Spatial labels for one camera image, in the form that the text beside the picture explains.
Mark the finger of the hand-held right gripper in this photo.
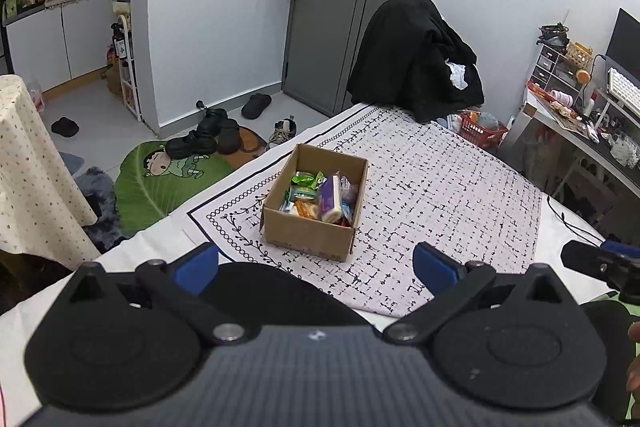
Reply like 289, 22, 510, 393
561, 240, 640, 280

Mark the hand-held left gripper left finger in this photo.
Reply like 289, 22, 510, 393
65, 243, 251, 347

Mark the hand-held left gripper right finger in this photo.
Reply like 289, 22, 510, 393
382, 243, 576, 348

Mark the lilac snack packet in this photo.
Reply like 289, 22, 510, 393
340, 177, 360, 208

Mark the brown cardboard box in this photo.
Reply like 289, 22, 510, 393
259, 143, 369, 263

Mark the purple white cracker packet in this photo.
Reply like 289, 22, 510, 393
317, 177, 346, 224

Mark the person's right hand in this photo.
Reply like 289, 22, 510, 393
625, 321, 640, 393

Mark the black white printed blanket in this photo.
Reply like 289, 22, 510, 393
186, 104, 543, 319

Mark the green leaf cartoon rug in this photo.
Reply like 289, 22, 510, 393
114, 125, 268, 236

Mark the blue fluffy rug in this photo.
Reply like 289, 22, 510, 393
75, 167, 123, 253

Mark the black chunky shoe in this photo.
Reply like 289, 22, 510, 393
196, 108, 229, 132
165, 130, 218, 159

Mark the black clog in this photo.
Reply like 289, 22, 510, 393
217, 118, 241, 155

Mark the red plastic basket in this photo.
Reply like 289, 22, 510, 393
457, 109, 508, 150

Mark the white desk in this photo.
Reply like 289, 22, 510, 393
509, 87, 640, 228

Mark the grey sneaker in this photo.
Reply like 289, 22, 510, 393
267, 118, 297, 150

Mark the light blue floor mat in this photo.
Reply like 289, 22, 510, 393
57, 152, 86, 175

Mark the black slipper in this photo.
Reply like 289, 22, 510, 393
51, 117, 80, 138
241, 93, 272, 119

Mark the white keyboard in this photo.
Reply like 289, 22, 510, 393
606, 68, 640, 110

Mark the white narrow rack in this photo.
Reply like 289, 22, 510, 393
111, 2, 143, 122

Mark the cream dotted tablecloth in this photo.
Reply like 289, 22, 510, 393
0, 75, 101, 265

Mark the grey drawer organiser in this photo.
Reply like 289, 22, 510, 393
531, 44, 568, 90

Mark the wicker basket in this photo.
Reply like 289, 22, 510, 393
566, 42, 594, 66

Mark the black jacket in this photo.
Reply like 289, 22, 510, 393
347, 0, 486, 124

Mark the black computer monitor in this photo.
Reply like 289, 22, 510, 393
605, 8, 640, 82

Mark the black spray bottle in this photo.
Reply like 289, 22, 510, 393
111, 23, 127, 60

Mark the grey door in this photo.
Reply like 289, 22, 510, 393
281, 0, 438, 118

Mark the white kitchen cabinet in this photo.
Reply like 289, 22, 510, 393
2, 0, 121, 92

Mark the black cable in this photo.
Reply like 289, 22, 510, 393
546, 194, 608, 244

